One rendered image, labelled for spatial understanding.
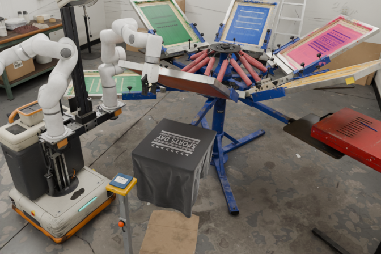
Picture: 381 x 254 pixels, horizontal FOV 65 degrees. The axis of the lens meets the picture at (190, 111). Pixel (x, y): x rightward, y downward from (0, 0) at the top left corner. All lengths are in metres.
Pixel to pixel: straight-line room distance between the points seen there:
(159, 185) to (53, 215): 0.96
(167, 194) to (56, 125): 0.84
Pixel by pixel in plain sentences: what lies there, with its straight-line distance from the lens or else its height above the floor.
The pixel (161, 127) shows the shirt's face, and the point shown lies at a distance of 2.25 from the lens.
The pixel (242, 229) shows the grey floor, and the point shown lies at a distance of 2.84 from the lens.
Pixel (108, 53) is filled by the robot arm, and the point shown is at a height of 1.54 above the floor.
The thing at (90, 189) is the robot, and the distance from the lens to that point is 2.80.
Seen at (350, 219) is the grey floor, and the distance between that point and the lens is 3.27.
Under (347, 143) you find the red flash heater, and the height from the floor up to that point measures 1.10.
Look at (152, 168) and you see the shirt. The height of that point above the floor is 0.87.
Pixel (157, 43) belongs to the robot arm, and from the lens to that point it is 1.49.
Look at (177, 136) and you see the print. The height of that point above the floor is 0.95.
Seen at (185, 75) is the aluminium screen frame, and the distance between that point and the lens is 1.61.
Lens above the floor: 2.17
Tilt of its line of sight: 30 degrees down
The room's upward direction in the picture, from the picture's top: 2 degrees clockwise
